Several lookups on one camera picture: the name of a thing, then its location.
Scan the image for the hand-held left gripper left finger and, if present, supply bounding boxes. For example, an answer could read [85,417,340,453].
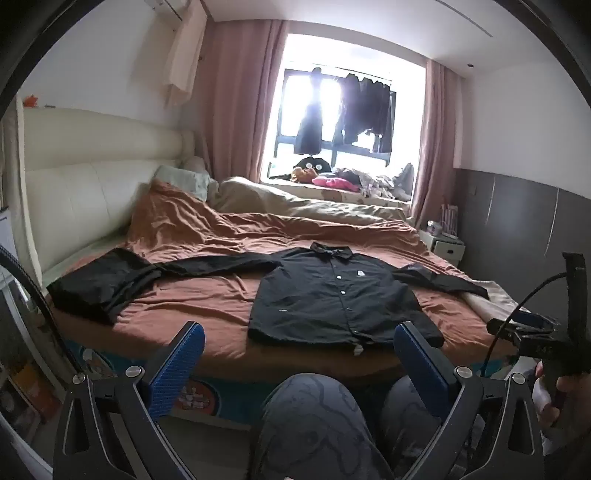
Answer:
[53,320,206,480]

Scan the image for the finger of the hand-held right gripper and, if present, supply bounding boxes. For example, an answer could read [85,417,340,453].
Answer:
[562,251,586,337]
[487,310,555,344]

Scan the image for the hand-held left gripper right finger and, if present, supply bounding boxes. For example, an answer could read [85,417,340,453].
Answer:
[392,320,546,480]

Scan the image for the black button shirt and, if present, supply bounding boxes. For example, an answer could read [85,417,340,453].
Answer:
[154,242,490,357]

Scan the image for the folded black clothes pile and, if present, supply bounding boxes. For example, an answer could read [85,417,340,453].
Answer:
[46,248,162,325]

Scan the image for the pile of mixed clothes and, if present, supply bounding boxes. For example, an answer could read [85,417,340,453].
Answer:
[332,164,414,202]

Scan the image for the person's right hand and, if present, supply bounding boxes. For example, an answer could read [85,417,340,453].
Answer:
[533,362,591,430]

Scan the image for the white nightstand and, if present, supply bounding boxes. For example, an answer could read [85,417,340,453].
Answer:
[419,228,465,267]

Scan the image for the white rack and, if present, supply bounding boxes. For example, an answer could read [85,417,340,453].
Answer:
[441,203,461,239]

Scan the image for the person's grey patterned pants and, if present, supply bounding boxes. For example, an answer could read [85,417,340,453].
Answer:
[252,373,462,480]

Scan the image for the brown blanket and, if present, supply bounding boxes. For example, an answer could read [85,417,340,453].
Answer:
[111,178,518,374]

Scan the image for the orange bag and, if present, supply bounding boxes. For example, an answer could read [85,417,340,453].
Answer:
[9,360,62,422]

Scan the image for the pale green pillow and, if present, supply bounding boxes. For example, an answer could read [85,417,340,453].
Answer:
[154,165,209,202]

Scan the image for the pink cloth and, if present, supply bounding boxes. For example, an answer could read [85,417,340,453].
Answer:
[313,175,359,192]

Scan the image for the beige duvet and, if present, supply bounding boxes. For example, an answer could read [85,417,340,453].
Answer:
[208,176,411,227]

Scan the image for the cream padded headboard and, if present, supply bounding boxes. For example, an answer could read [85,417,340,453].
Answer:
[16,106,197,283]

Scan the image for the black plush toy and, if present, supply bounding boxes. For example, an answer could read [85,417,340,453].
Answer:
[295,157,331,174]

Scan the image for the dark hanging coat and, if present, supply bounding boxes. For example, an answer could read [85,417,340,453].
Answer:
[333,73,394,154]

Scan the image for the dark hanging shirt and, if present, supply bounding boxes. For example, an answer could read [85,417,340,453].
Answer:
[294,68,325,156]

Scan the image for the window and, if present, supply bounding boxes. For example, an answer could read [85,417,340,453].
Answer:
[267,32,426,186]

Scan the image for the air conditioner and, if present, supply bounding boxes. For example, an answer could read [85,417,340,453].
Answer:
[145,0,205,20]

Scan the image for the thick black cable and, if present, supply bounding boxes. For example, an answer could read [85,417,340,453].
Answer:
[0,244,81,377]

